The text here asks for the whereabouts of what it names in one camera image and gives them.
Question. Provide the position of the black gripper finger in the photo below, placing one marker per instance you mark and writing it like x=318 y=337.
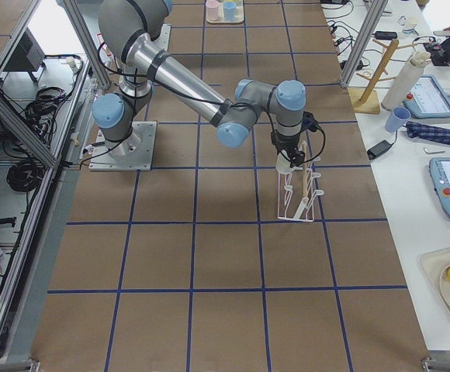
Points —
x=284 y=156
x=296 y=157

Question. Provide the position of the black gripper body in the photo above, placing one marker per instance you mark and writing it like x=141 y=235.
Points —
x=285 y=146

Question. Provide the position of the white ikea cup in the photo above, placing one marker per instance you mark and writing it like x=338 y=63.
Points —
x=283 y=165

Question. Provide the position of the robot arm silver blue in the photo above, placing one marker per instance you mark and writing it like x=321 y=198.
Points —
x=130 y=28

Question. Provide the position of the light blue cup on desk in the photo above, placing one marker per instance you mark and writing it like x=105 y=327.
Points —
x=398 y=117

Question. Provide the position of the beige cup tray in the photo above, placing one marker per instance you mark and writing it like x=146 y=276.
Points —
x=239 y=15

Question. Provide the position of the blue cup right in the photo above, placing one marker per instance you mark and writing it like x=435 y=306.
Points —
x=229 y=10

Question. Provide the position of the pink cup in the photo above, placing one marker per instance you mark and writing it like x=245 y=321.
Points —
x=212 y=10

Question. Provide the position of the wooden mug tree stand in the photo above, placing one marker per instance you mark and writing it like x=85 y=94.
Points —
x=365 y=100

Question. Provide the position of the black power adapter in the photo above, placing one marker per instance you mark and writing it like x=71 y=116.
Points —
x=379 y=149

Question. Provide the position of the blue plaid cloth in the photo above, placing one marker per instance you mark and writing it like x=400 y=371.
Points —
x=429 y=133

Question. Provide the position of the white roll bottle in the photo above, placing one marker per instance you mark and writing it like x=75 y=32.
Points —
x=406 y=79

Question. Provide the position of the blue teach pendant far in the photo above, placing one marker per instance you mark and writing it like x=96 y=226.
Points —
x=429 y=100

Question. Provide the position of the white wire cup rack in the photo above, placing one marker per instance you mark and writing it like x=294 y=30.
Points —
x=297 y=193

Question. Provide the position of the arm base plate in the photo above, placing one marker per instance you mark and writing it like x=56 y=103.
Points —
x=134 y=154
x=159 y=39

